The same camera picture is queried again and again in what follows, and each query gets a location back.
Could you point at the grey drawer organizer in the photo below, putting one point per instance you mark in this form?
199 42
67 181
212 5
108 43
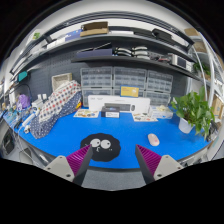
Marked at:
158 87
95 81
123 76

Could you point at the blue desk mat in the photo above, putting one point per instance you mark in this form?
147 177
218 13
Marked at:
68 132

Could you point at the black upper wall shelf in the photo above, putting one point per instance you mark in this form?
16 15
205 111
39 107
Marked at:
118 34

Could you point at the purple object on left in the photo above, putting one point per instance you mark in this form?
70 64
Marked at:
24 101

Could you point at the grey drawer organizer middle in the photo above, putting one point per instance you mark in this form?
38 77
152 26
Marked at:
123 76

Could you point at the pink computer mouse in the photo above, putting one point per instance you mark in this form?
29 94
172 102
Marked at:
153 139

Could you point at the white tissue box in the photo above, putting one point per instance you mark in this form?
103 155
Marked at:
161 112

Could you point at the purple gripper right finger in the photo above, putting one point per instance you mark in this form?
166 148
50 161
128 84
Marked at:
153 166

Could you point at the colourful sticker sheet right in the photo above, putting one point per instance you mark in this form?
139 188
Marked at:
143 117

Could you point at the grey drawer organizer right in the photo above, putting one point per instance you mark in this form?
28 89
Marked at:
158 87

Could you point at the black lower wall shelf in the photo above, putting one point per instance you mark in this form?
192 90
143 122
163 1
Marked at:
134 62

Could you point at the black googly-eyed mouse pad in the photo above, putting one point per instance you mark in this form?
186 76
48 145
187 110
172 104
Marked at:
105 147

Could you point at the grey drawer organizer left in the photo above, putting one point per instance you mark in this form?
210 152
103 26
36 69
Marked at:
95 81

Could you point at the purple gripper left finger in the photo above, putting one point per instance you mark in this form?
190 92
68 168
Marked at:
73 167

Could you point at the small black box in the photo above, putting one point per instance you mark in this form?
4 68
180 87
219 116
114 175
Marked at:
110 112

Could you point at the white keyboard box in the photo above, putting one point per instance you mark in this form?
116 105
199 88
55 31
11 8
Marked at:
126 104

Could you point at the white device on shelf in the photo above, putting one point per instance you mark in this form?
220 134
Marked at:
180 62

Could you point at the cardboard box on shelf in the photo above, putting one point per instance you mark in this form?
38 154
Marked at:
94 28

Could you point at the colourful sticker sheet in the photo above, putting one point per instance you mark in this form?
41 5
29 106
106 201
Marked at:
86 113
143 117

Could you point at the white wicker basket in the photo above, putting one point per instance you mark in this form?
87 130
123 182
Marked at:
58 80

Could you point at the black wall shelf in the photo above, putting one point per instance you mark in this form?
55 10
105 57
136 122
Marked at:
134 62
118 34

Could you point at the patterned fabric bag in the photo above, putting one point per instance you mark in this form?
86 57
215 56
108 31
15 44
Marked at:
62 102

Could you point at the green potted plant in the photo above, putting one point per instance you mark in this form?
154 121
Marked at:
194 112

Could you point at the yellow label card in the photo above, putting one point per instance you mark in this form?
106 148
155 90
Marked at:
128 91

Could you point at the colourful sticker sheet left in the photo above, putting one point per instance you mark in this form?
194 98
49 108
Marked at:
86 113

